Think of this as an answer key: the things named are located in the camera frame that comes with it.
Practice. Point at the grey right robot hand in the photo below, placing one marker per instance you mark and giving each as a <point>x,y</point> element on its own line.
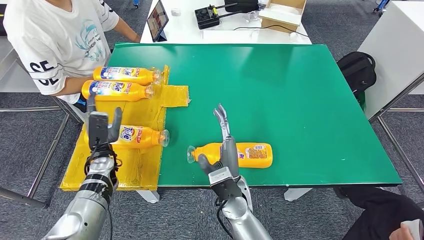
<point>228,155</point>

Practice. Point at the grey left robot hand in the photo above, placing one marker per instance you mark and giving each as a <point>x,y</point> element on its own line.
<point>114,127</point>

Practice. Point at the orange detergent bottle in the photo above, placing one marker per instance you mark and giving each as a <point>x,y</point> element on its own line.
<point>255,157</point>
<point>142,137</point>
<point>116,94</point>
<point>132,76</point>

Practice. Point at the yellow taped cardboard board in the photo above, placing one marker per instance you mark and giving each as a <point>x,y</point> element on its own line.
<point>139,162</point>

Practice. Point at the white table foot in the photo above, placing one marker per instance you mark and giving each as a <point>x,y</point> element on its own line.
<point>148,196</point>
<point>297,193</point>

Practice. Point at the person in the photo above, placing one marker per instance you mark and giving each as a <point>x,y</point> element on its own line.
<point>391,215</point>
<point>56,43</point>

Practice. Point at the black tablet on stand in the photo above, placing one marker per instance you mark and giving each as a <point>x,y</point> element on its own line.
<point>157,20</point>

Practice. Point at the white table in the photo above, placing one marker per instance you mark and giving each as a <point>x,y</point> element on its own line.
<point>185,30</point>

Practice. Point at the small white case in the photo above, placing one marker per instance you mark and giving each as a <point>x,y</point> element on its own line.
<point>176,12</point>

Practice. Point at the black controller with antennas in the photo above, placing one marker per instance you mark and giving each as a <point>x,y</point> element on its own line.
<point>206,16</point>

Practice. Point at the clear plastic wrapper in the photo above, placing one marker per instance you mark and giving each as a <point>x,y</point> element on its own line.
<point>252,16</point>

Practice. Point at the open cardboard box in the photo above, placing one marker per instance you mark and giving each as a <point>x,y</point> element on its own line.
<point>282,20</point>

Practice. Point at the black bag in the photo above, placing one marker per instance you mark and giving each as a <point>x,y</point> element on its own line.
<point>240,5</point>

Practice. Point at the black backpack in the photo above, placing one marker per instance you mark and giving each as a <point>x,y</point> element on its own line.
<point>356,71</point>

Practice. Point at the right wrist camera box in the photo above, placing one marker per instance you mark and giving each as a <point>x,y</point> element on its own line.
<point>225,184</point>

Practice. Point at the grey metal frame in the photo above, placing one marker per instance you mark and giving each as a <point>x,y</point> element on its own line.
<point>398,149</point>
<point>16,196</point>

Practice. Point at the blue frame piece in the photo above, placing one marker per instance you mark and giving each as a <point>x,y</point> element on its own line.
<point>136,4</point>
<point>381,5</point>

